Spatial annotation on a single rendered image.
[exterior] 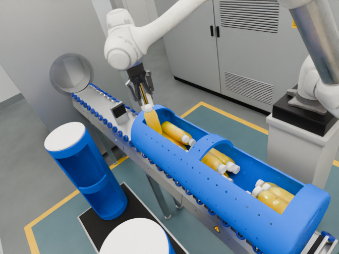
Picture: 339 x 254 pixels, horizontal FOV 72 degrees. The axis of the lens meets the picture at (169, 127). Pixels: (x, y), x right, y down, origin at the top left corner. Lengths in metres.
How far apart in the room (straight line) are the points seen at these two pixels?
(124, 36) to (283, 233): 0.76
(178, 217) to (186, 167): 1.28
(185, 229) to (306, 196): 1.46
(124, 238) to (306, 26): 1.00
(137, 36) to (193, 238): 1.69
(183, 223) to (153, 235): 1.19
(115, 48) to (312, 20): 0.61
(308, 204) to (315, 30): 0.54
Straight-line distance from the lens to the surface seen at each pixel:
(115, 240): 1.06
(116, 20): 0.93
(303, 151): 1.48
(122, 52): 0.76
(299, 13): 0.90
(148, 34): 0.80
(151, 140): 1.12
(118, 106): 1.67
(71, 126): 1.77
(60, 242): 2.58
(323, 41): 0.96
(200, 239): 2.11
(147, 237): 1.02
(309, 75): 1.28
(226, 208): 0.89
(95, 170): 2.14
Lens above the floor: 1.92
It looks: 39 degrees down
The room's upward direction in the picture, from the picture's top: 16 degrees counter-clockwise
